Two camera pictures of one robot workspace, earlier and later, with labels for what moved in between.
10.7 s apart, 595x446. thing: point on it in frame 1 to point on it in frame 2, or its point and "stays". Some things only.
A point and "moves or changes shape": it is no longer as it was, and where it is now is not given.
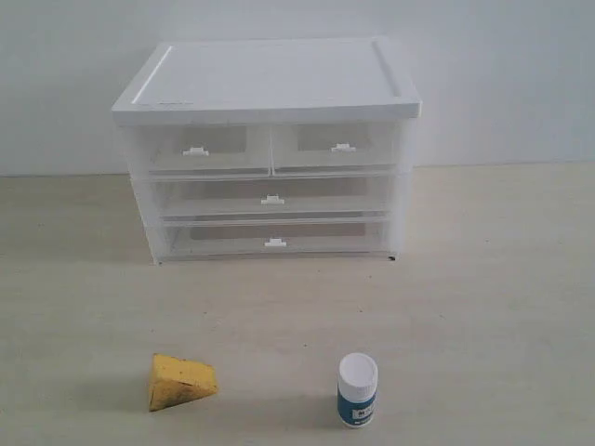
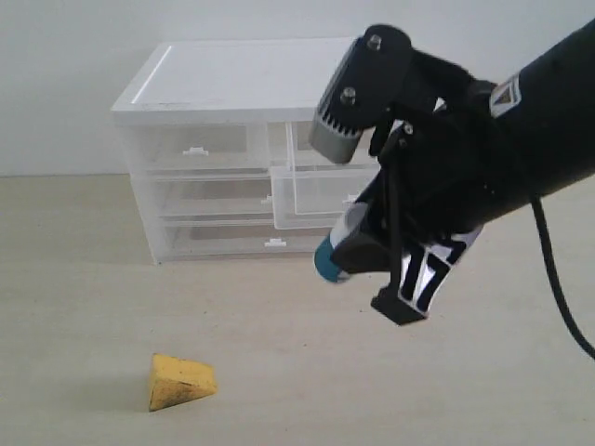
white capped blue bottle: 357,378 to 348,223
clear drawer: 335,149 moves or changes shape
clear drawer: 205,150 stays
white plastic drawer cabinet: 271,150 stays
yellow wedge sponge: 175,380 stays
